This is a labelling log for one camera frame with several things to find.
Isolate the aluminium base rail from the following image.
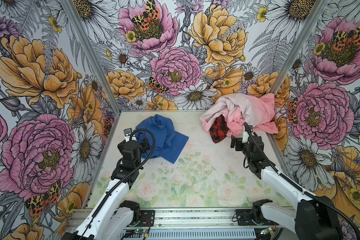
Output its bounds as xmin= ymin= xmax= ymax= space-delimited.
xmin=62 ymin=206 xmax=307 ymax=240

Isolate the red black plaid cloth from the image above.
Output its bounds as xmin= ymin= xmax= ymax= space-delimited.
xmin=209 ymin=115 xmax=229 ymax=144

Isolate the left corrugated black cable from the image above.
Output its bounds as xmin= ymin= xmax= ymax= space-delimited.
xmin=77 ymin=128 xmax=157 ymax=238

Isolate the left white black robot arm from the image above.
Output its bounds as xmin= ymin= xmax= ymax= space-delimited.
xmin=62 ymin=136 xmax=151 ymax=240

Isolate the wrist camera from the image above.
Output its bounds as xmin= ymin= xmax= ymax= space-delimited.
xmin=123 ymin=128 xmax=133 ymax=142
xmin=242 ymin=128 xmax=252 ymax=143

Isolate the blue cloth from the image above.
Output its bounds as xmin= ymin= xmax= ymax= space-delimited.
xmin=136 ymin=115 xmax=189 ymax=164

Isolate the aluminium corner post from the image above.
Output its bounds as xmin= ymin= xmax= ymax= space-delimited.
xmin=62 ymin=1 xmax=121 ymax=117
xmin=270 ymin=0 xmax=330 ymax=94

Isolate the light pink cloth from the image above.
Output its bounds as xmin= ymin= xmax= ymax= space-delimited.
xmin=200 ymin=93 xmax=262 ymax=137

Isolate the right aluminium corner post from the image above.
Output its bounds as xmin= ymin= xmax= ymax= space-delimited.
xmin=270 ymin=0 xmax=330 ymax=94

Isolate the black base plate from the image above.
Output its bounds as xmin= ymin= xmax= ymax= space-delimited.
xmin=235 ymin=209 xmax=257 ymax=226
xmin=129 ymin=210 xmax=156 ymax=227

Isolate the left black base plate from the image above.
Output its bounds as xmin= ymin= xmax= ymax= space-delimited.
xmin=129 ymin=210 xmax=156 ymax=227

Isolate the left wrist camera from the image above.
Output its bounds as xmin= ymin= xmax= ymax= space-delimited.
xmin=123 ymin=128 xmax=133 ymax=142

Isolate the corrugated black cable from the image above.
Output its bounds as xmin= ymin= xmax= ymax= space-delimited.
xmin=77 ymin=128 xmax=157 ymax=238
xmin=242 ymin=121 xmax=360 ymax=240

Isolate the left aluminium corner post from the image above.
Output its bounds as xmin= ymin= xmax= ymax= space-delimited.
xmin=62 ymin=1 xmax=121 ymax=117

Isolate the right corrugated black cable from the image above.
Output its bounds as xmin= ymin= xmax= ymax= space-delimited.
xmin=242 ymin=121 xmax=360 ymax=240

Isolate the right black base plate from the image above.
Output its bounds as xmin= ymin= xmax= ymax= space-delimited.
xmin=235 ymin=209 xmax=257 ymax=226

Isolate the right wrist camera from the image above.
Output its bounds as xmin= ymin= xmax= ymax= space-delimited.
xmin=242 ymin=128 xmax=252 ymax=143

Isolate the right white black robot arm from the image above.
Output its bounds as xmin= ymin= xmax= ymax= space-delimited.
xmin=231 ymin=134 xmax=343 ymax=240

